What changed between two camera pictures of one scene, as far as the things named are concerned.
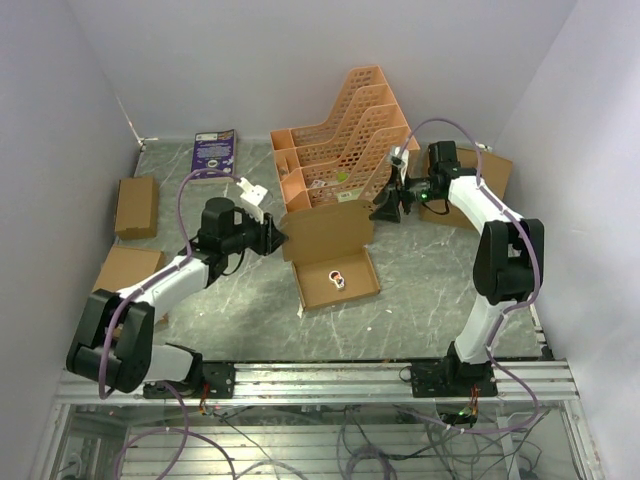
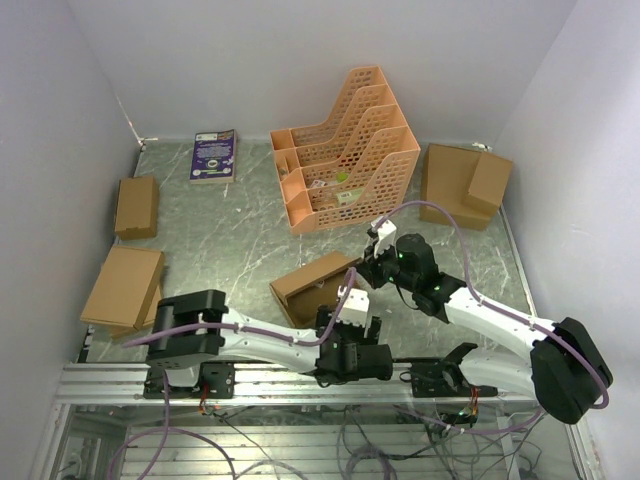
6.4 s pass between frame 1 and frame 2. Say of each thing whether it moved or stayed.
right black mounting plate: stayed
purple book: stayed
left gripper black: moved
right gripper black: moved
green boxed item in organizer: stayed
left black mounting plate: stayed
